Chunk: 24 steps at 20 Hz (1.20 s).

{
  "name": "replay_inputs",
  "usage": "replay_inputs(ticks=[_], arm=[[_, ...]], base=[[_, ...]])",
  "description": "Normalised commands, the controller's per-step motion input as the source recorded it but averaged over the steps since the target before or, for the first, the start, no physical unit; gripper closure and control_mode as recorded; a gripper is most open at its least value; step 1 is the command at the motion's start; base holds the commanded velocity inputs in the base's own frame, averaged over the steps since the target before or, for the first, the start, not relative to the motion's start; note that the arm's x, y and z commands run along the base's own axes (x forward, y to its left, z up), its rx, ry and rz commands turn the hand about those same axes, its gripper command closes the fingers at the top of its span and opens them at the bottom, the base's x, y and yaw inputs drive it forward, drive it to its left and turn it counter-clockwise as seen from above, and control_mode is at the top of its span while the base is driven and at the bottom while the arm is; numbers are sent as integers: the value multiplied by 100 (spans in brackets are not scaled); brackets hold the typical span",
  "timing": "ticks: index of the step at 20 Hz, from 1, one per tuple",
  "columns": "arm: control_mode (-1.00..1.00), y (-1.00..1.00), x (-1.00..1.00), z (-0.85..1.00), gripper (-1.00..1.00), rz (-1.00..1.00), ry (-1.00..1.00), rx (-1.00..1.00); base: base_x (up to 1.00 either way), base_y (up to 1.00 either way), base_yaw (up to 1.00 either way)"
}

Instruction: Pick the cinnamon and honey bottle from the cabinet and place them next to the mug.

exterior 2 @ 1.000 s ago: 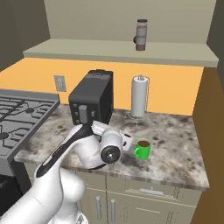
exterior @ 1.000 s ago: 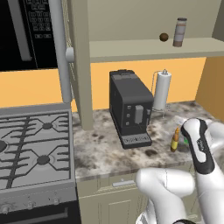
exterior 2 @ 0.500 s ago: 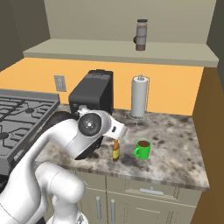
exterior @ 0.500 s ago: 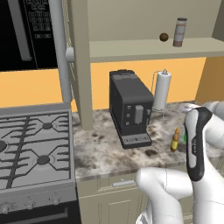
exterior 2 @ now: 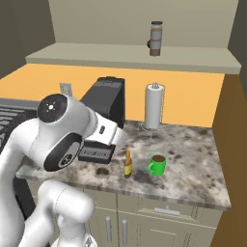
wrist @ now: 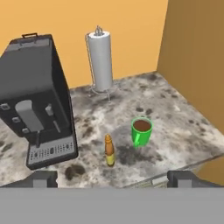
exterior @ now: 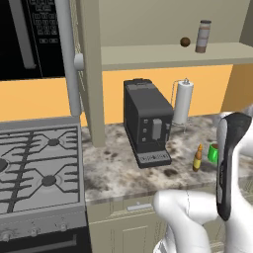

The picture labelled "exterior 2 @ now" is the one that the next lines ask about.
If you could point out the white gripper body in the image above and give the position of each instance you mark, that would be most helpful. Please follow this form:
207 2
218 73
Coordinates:
119 135

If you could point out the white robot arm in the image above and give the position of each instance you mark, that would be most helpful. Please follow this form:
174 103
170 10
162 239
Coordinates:
22 151

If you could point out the brown glass bottle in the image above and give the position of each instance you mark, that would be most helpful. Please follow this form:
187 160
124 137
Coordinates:
128 167

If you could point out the green mug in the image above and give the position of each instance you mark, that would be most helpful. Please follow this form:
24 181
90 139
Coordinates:
158 166

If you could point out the small brown honey bottle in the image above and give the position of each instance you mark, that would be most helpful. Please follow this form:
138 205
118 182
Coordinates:
148 43

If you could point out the brown cinnamon jar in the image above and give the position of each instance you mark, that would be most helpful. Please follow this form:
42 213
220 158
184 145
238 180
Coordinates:
156 37

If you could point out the brown tall cabinet side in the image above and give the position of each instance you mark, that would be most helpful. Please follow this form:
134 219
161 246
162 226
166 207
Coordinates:
231 144

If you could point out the black coffee machine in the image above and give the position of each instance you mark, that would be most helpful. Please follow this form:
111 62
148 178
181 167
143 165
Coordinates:
107 96

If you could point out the white paper towel roll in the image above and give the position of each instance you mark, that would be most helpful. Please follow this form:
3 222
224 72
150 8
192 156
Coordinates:
153 106

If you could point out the small beige drawer front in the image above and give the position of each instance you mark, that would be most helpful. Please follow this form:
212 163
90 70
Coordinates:
103 197

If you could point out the beige cupboard door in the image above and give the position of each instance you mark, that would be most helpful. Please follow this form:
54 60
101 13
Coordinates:
167 233
99 231

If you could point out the black hob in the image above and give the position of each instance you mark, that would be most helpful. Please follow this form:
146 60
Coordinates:
13 117

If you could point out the grey wall socket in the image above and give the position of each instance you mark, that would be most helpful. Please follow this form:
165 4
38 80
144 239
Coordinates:
66 89

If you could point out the beige open wall cabinet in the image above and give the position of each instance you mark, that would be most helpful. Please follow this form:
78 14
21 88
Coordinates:
128 58

